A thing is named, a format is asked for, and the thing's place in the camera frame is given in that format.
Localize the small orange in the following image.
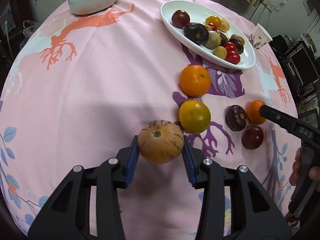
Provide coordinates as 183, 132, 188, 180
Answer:
246, 100, 267, 125

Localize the yellow-green orange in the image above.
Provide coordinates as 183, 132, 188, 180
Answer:
179, 100, 211, 134

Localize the white oval plate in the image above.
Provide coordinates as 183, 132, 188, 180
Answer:
160, 0, 256, 70

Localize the large orange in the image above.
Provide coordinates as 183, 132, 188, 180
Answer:
180, 65, 212, 97

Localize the computer monitor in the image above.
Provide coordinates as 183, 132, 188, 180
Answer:
290, 46, 320, 87

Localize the clear plastic bag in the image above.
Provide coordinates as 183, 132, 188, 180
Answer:
23, 20, 40, 38

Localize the dark red plum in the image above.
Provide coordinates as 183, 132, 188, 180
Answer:
171, 9, 190, 29
242, 125, 264, 150

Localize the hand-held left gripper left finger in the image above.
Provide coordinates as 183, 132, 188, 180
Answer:
27, 135, 139, 240

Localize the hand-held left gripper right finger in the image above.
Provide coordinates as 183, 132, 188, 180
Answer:
182, 135, 293, 240

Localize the small yellow longan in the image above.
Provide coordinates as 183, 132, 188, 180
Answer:
214, 46, 227, 58

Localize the pink printed tablecloth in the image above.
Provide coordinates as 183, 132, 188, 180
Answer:
0, 0, 300, 240

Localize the person's right hand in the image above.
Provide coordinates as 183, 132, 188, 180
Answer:
289, 148, 320, 188

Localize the yellow striped pepino melon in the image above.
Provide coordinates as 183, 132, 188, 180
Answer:
137, 119, 184, 165

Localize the floral paper cup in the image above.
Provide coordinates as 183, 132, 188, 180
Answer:
247, 23, 273, 49

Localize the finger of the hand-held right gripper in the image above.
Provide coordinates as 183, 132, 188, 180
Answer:
259, 104, 300, 130

